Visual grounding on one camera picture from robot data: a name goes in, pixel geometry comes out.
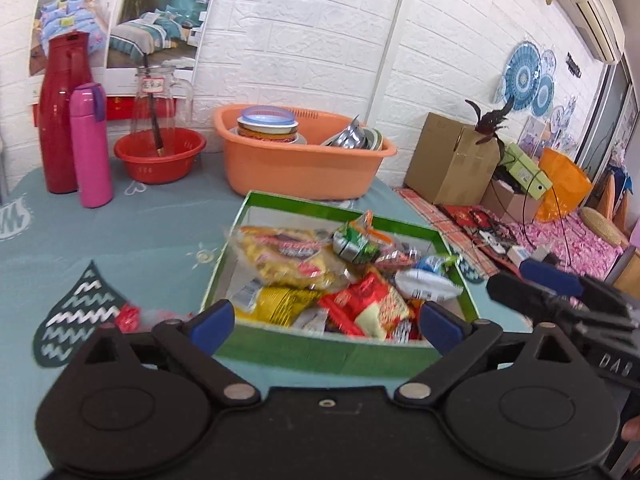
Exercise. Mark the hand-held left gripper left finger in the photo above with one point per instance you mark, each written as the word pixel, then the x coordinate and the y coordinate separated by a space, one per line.
pixel 212 320

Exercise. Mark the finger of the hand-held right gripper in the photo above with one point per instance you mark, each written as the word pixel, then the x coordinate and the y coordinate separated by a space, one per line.
pixel 525 295
pixel 550 275

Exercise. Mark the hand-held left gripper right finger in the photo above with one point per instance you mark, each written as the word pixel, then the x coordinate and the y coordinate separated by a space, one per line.
pixel 442 322

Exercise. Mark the white snack packet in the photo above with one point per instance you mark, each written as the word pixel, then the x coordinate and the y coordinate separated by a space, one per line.
pixel 425 285

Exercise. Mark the yellow foil snack packet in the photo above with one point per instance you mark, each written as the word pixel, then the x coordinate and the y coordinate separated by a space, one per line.
pixel 285 302

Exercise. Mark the red checkered snack packet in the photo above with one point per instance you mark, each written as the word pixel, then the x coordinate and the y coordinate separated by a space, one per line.
pixel 370 305

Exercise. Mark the clear packet of yellow crisps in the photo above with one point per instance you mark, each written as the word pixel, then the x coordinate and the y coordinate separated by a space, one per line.
pixel 290 265

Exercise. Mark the green cardboard box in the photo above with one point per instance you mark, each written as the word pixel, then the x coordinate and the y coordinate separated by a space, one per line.
pixel 320 355

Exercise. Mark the green peas packet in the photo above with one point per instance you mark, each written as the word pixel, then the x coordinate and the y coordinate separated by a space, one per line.
pixel 355 242

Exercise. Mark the person's right hand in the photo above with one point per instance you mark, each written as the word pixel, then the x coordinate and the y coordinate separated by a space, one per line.
pixel 632 430

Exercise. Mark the white power strip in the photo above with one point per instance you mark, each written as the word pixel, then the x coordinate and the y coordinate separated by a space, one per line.
pixel 517 255

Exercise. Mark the round straw cushion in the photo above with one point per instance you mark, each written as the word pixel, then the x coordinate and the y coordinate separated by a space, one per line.
pixel 602 225

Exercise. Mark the open cardboard box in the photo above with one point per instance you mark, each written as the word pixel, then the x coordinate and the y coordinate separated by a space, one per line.
pixel 510 202

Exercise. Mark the dark red dates packet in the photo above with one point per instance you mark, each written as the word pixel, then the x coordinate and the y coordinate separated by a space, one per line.
pixel 127 319

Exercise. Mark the orange bag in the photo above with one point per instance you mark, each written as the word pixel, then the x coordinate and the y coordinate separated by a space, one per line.
pixel 565 185

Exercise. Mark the red printed bag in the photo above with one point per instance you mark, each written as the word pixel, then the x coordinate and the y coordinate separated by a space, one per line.
pixel 470 217

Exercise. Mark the red plaid cloth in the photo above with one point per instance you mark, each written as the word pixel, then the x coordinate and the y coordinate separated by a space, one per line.
pixel 430 220

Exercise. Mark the light green box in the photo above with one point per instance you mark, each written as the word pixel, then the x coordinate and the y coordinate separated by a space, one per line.
pixel 527 170

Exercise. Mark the teal printed tablecloth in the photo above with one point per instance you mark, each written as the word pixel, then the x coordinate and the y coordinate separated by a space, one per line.
pixel 125 240

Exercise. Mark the closed cardboard box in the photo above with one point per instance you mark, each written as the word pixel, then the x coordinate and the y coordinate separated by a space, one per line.
pixel 445 165

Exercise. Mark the red plastic basin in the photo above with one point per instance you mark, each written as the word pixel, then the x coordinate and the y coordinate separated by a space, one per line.
pixel 160 167

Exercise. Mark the dark purple plant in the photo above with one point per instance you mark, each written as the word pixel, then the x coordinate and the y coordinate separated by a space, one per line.
pixel 487 122

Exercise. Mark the orange plastic basin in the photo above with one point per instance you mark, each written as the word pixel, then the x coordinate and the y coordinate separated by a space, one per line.
pixel 295 172

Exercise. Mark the medium blue paper fan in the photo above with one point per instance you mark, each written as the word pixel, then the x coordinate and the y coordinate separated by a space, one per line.
pixel 542 96

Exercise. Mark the pale green bowl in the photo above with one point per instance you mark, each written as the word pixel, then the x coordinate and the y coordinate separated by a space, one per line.
pixel 375 140

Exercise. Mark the large blue paper fan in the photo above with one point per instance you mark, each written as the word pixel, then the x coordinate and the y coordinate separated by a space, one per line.
pixel 521 77

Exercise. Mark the bowl with blue lid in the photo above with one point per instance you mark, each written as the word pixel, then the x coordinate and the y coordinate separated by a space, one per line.
pixel 267 122

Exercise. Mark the pink bottle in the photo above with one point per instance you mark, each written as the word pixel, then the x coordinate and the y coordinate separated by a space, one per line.
pixel 90 155

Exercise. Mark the dark stirring stick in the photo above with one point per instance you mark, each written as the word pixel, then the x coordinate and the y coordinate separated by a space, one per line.
pixel 154 120

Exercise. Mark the steel bowl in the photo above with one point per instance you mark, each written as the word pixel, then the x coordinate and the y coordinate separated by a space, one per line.
pixel 345 137

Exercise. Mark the small pale paper fan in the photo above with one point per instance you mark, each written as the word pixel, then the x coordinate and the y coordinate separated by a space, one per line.
pixel 548 62

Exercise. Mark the glass pitcher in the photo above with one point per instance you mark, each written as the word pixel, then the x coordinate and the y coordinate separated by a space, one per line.
pixel 172 105

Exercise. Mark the red thermos jug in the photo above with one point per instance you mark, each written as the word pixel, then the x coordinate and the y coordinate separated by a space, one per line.
pixel 60 125

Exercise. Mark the air conditioner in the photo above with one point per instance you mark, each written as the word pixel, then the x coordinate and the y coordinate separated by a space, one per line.
pixel 592 5

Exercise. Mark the black wall bracket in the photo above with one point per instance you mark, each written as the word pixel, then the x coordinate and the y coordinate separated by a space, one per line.
pixel 574 64

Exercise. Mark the white wall pipe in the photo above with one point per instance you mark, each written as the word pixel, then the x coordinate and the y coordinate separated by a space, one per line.
pixel 392 35

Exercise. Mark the wall poster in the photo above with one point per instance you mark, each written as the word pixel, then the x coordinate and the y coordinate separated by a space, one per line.
pixel 160 10

